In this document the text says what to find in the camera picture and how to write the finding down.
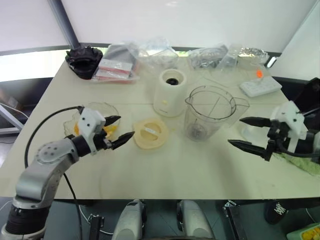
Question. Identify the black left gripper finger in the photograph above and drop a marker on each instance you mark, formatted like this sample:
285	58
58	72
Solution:
123	139
113	119

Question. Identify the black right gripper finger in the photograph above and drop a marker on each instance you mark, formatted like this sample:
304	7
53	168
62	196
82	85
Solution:
250	146
257	122

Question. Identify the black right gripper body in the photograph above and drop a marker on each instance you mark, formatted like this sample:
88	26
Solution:
276	136

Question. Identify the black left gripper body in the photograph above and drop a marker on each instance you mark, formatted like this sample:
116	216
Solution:
102	140

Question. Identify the cream blender lid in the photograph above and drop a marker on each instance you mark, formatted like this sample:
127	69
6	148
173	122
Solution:
150	136

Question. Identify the clear blender jar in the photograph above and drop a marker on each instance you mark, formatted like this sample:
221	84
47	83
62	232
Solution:
200	125

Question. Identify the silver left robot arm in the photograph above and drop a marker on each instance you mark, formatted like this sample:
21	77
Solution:
47	155

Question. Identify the clear bag of yellow snacks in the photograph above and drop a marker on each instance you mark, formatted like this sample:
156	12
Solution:
111	129

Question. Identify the cream blender base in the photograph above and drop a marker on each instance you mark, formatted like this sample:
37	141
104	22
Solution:
167	100

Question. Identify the clear plastic wrap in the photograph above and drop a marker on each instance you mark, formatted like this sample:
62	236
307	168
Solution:
252	132

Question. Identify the clear glass bowl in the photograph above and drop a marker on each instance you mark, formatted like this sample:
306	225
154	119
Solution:
100	107

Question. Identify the white power strip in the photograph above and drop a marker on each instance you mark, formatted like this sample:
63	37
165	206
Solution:
260	87

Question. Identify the green towel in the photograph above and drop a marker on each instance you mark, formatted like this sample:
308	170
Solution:
300	165

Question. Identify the small orange object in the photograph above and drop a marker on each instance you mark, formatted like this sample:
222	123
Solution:
259	74

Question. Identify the plastic bag with pink cards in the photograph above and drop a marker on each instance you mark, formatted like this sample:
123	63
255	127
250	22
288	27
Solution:
115	67

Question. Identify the black chair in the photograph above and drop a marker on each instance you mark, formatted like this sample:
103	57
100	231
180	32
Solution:
310	95

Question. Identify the black and white adapter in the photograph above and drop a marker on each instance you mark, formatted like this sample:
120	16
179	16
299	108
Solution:
272	62

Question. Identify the black blade attachment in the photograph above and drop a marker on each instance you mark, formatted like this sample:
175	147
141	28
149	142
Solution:
82	62

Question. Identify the small clear plastic bag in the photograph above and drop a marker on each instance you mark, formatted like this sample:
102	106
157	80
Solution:
232	60

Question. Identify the silver foil bag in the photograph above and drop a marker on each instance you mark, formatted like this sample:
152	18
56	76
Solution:
252	53

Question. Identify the black shoe with white print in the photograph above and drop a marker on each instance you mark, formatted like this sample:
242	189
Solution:
276	211

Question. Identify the black metal stand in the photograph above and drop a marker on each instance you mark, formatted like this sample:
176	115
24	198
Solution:
233	220
96	227

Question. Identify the crumpled clear plastic bag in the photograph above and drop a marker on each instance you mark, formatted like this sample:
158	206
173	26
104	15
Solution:
157	53

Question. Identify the silver rounded housing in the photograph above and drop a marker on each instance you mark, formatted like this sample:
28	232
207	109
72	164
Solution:
193	220
128	220

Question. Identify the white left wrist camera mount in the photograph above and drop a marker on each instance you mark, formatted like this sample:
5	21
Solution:
90	120

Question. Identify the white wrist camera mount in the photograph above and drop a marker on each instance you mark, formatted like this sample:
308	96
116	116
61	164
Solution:
90	120
290	117

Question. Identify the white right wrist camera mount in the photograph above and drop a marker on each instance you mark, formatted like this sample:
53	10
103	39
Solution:
290	117

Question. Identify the grey metal frame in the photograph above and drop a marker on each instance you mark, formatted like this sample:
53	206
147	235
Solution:
12	120

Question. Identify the dark window post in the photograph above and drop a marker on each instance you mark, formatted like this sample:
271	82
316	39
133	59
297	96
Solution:
68	27

